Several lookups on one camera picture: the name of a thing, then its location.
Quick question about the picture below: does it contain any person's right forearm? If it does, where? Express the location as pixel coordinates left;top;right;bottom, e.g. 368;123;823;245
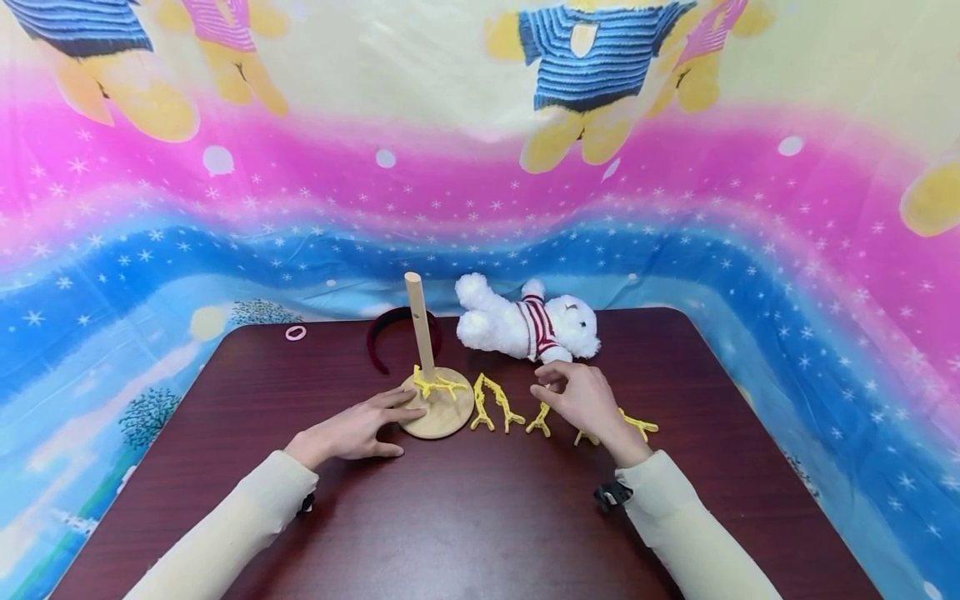
615;450;786;600

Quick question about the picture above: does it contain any dark red headband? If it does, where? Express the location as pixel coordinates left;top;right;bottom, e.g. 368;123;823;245
366;306;443;376

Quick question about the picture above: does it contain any white plush bear striped shirt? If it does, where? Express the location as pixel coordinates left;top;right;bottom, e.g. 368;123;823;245
454;272;602;366

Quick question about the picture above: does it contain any person's right hand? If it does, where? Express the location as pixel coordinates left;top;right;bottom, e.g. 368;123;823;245
530;360;654;468

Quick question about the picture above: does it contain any wooden stand with pole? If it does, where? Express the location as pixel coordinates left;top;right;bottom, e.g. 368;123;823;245
396;272;476;441

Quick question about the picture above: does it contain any person's left forearm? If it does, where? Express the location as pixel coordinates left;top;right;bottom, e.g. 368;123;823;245
123;450;321;600

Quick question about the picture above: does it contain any person's left hand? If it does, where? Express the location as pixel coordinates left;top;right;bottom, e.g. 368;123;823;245
284;387;428;473

